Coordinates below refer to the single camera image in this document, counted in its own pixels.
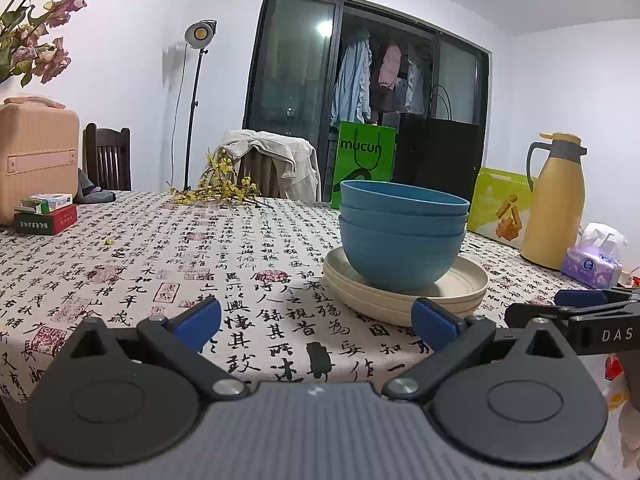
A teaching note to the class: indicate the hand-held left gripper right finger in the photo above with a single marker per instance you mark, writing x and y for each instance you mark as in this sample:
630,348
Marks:
435,321

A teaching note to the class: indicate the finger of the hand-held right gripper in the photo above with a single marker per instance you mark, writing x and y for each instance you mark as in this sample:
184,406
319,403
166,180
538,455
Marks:
580,297
525,312

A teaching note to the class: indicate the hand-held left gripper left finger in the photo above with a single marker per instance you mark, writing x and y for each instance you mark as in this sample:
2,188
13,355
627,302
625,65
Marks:
200,320

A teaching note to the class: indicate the cream round plate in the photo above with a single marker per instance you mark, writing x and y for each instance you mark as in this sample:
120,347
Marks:
400,319
470,275
400,306

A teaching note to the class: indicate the blue bowl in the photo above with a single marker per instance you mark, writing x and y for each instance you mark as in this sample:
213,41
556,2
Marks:
400,260
400,195
400,225

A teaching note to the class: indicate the red packet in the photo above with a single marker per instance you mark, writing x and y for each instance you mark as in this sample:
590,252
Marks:
612,367

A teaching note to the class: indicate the purple tissue pack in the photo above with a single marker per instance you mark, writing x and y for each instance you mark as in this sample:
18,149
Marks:
590,265

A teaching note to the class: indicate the yellow thermos jug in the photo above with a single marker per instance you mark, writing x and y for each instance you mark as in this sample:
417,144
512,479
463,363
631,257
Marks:
555,210

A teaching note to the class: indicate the yellow-green snack box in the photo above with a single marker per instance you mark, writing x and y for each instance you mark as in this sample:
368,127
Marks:
492,200

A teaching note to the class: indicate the yellow flower branch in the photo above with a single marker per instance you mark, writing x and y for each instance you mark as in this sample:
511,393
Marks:
220,165

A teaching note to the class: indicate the dark wooden chair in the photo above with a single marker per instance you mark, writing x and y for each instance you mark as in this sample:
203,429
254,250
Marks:
107,160
260,175

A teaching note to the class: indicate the black paper bag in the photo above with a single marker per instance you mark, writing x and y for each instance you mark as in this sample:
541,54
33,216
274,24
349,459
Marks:
440,160

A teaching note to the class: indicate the grey purple cloth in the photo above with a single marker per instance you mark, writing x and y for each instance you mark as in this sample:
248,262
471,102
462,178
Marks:
95,195

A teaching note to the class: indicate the green paper bag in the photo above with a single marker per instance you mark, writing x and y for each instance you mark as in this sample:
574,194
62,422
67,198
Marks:
360,165

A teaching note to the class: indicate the red flat box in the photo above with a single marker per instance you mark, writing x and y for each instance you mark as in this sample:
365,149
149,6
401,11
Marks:
45,222

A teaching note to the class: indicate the white blue small box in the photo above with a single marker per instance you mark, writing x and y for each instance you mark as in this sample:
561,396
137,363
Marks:
55,201

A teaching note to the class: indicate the beige jacket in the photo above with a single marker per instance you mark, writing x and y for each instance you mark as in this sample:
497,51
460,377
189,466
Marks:
280,150

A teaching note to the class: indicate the green white small box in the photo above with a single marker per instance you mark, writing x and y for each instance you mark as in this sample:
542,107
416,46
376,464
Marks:
35,206

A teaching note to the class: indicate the white hanging garment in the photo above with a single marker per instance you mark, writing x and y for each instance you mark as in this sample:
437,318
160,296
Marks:
415,80

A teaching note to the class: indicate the pink hard suitcase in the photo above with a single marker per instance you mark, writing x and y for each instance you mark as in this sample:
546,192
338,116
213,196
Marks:
40,135

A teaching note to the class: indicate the light blue hanging shirt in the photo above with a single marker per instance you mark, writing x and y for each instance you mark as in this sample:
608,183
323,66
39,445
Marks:
355,80

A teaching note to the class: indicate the pink hanging jacket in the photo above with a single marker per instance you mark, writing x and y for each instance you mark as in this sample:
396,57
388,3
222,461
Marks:
390,67

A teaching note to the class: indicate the dark framed glass door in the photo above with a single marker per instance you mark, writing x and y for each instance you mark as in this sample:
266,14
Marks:
290,60

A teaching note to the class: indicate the studio light on stand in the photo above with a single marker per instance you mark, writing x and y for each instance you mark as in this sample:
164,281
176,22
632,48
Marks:
197,32

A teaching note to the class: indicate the dried pink roses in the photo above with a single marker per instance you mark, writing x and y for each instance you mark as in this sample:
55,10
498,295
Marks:
55,62

